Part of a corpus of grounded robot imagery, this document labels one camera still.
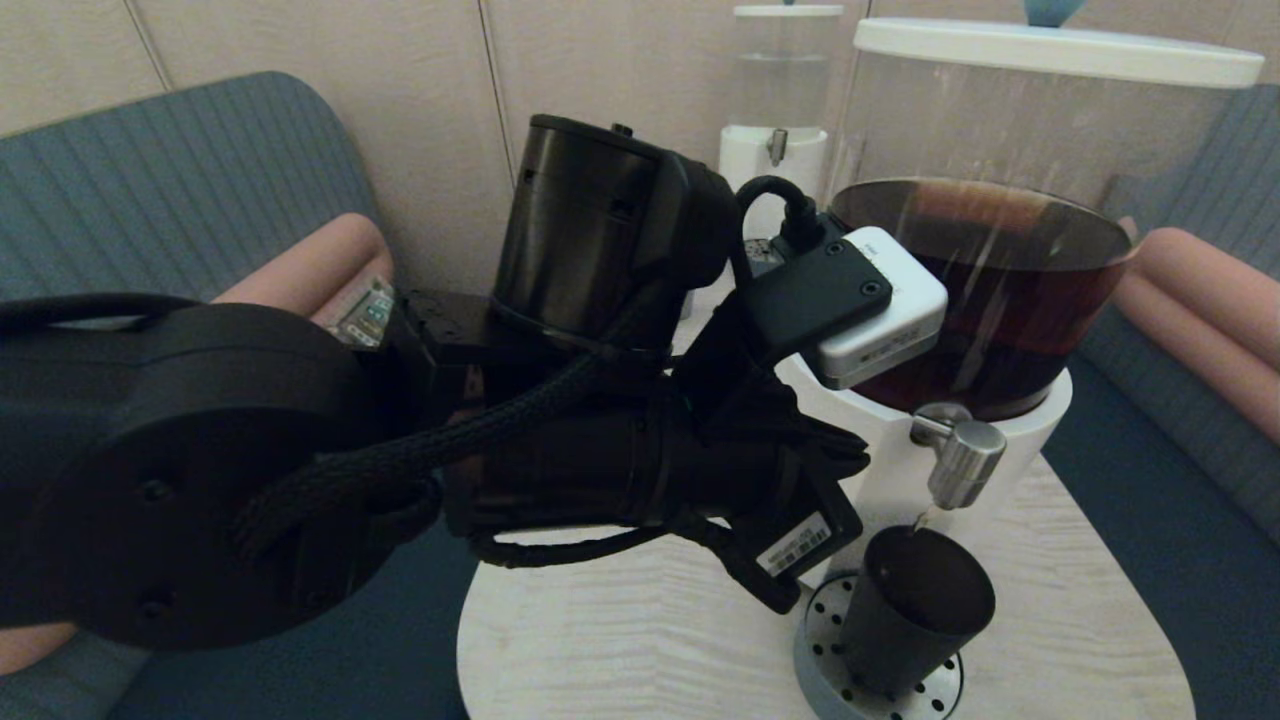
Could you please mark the black plastic cup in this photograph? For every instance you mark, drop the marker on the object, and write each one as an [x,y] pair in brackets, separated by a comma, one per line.
[905,615]

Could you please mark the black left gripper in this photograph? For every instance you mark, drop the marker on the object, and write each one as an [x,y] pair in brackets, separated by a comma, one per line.
[760,500]

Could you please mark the small water beverage dispenser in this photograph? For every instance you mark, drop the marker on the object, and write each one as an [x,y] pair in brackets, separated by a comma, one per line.
[770,100]

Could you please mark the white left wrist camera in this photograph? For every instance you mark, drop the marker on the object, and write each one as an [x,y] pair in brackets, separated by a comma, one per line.
[880,320]

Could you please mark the dark blue sofa seat cushion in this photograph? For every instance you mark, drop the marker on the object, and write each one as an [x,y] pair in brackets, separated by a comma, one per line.
[1180,560]
[400,650]

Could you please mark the large round perforated drip tray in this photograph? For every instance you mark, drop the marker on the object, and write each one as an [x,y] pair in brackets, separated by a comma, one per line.
[818,660]

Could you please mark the small white dispenser lid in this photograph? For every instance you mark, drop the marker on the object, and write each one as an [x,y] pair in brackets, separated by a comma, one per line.
[788,11]

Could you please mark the large silver dispenser tap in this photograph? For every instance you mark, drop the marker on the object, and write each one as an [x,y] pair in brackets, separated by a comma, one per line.
[965,455]

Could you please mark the small silver dispenser tap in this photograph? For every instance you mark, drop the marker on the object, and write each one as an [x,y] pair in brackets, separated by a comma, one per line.
[776,146]

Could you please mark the large white dispenser lid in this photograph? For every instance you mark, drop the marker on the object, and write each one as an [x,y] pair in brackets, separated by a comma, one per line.
[1050,50]

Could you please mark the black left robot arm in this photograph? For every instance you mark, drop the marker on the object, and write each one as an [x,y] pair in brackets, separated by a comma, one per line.
[200,460]

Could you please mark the pink sofa bolster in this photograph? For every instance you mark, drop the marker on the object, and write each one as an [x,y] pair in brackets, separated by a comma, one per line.
[1210,310]
[310,265]

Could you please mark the green snack packet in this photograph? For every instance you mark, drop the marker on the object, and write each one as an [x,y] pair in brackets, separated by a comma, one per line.
[368,315]

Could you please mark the large tea beverage dispenser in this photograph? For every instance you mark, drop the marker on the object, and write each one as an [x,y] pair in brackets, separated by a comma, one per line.
[1000,300]

